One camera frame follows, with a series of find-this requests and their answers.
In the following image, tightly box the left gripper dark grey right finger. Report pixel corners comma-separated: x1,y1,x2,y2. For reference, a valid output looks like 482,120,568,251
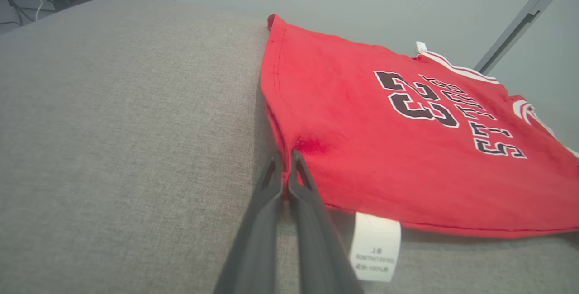
288,150,365,294

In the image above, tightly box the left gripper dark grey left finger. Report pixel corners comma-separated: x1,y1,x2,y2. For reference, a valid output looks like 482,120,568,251
213,151,285,294

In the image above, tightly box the red jersey with number 23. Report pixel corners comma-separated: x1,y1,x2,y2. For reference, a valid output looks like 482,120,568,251
260,14,579,284

